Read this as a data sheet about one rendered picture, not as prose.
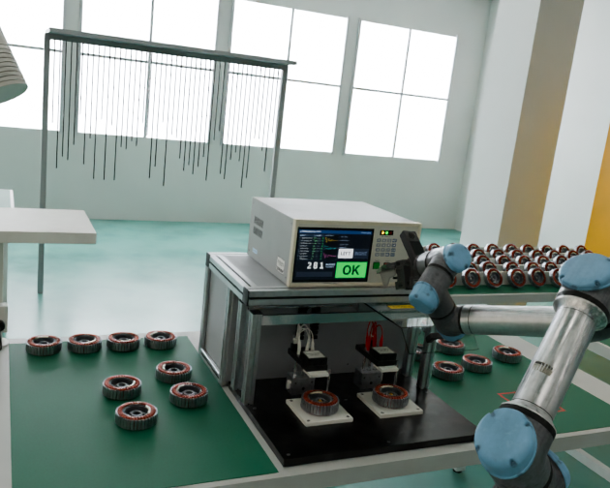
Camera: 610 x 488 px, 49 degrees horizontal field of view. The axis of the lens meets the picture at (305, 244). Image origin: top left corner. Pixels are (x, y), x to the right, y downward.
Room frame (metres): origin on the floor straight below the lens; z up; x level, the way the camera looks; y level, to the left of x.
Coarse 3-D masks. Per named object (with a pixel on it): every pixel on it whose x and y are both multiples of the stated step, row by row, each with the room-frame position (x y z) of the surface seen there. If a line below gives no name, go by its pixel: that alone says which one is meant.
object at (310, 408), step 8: (304, 392) 1.84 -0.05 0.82; (312, 392) 1.84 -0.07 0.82; (320, 392) 1.85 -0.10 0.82; (328, 392) 1.85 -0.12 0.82; (304, 400) 1.79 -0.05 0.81; (312, 400) 1.79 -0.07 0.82; (328, 400) 1.84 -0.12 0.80; (336, 400) 1.81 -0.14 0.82; (304, 408) 1.78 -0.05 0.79; (312, 408) 1.77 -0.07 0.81; (320, 408) 1.76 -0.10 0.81; (328, 408) 1.77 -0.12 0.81; (336, 408) 1.79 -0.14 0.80
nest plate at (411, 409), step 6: (360, 396) 1.94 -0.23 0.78; (366, 396) 1.94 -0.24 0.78; (366, 402) 1.90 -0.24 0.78; (372, 402) 1.90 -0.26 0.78; (372, 408) 1.87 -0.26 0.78; (378, 408) 1.87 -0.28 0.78; (384, 408) 1.87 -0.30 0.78; (402, 408) 1.89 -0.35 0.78; (408, 408) 1.89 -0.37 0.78; (414, 408) 1.90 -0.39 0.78; (378, 414) 1.84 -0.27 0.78; (384, 414) 1.83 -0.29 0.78; (390, 414) 1.84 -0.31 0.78; (396, 414) 1.84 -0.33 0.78; (402, 414) 1.85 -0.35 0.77; (408, 414) 1.86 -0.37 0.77
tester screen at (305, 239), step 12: (300, 240) 1.91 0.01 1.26; (312, 240) 1.92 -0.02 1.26; (324, 240) 1.94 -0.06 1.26; (336, 240) 1.96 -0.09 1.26; (348, 240) 1.98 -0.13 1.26; (360, 240) 1.99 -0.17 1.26; (300, 252) 1.91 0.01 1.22; (312, 252) 1.93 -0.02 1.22; (324, 252) 1.94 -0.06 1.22; (336, 252) 1.96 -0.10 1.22; (300, 264) 1.91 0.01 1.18; (324, 264) 1.95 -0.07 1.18; (336, 264) 1.96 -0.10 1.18
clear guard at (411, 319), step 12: (384, 312) 1.93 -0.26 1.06; (396, 312) 1.94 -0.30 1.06; (408, 312) 1.95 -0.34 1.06; (396, 324) 1.83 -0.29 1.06; (408, 324) 1.83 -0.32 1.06; (420, 324) 1.84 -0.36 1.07; (432, 324) 1.86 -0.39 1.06; (408, 336) 1.79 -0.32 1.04; (420, 336) 1.81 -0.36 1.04; (468, 336) 1.87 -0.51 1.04; (408, 348) 1.76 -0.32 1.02; (420, 348) 1.78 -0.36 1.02; (432, 348) 1.79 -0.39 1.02; (444, 348) 1.81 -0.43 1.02; (456, 348) 1.83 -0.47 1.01; (468, 348) 1.84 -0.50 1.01
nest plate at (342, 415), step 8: (288, 400) 1.85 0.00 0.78; (296, 400) 1.85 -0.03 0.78; (296, 408) 1.80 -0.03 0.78; (304, 416) 1.76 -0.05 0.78; (312, 416) 1.76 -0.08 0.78; (320, 416) 1.77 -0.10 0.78; (328, 416) 1.77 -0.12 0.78; (336, 416) 1.78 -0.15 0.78; (344, 416) 1.78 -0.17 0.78; (304, 424) 1.73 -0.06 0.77; (312, 424) 1.73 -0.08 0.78; (320, 424) 1.74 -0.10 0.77
